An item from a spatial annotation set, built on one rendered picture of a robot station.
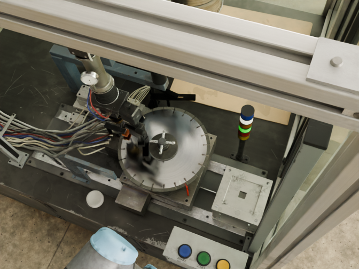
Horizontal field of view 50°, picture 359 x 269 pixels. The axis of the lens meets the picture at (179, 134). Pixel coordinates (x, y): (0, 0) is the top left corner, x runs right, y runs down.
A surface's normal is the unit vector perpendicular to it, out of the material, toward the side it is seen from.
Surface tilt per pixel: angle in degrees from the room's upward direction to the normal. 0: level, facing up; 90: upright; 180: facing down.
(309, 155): 90
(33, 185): 0
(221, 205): 0
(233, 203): 0
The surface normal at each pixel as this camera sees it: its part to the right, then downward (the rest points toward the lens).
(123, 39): -0.37, 0.85
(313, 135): -0.07, -0.43
